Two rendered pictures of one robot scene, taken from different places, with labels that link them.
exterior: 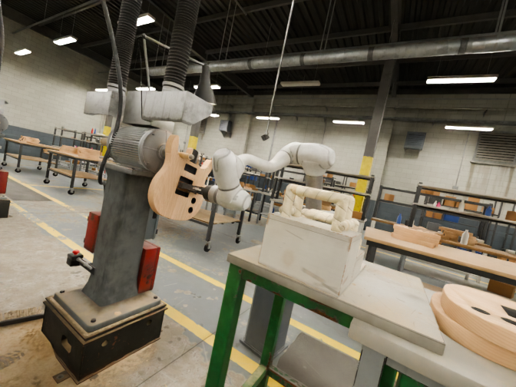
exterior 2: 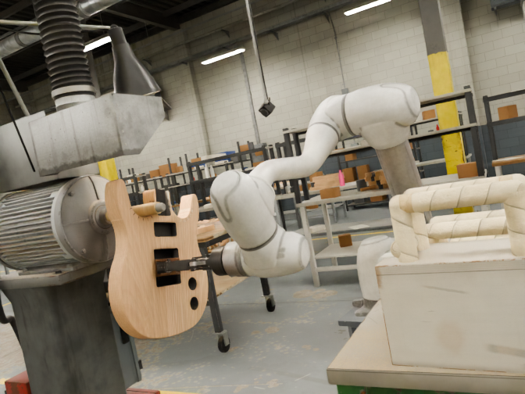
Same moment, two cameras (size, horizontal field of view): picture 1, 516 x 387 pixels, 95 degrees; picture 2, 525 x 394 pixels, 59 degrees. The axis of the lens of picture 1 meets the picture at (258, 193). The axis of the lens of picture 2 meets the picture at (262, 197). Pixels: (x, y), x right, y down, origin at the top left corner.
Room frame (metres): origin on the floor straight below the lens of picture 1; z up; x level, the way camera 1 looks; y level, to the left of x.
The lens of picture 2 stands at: (0.02, 0.12, 1.29)
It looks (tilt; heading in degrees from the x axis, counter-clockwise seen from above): 3 degrees down; 359
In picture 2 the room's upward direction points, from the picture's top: 11 degrees counter-clockwise
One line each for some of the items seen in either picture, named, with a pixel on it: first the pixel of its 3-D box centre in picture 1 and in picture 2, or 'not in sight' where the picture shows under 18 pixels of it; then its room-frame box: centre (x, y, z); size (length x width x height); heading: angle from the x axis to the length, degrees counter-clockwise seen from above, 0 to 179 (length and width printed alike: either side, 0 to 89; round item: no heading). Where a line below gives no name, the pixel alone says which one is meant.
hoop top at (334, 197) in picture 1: (315, 193); (452, 198); (0.73, -0.17, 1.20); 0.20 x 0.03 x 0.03; 57
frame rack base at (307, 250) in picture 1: (309, 248); (476, 300); (0.77, -0.20, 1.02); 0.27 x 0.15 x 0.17; 58
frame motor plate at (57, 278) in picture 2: (133, 170); (54, 270); (1.48, 0.79, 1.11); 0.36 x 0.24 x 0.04; 60
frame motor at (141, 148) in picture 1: (144, 149); (60, 224); (1.45, 0.73, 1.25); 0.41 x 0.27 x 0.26; 60
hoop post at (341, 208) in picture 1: (339, 215); (519, 222); (0.68, -0.24, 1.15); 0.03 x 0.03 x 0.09
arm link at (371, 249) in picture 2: not in sight; (380, 265); (1.72, -0.28, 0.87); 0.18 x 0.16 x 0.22; 55
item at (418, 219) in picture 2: (298, 203); (416, 223); (0.84, -0.15, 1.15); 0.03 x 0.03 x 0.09
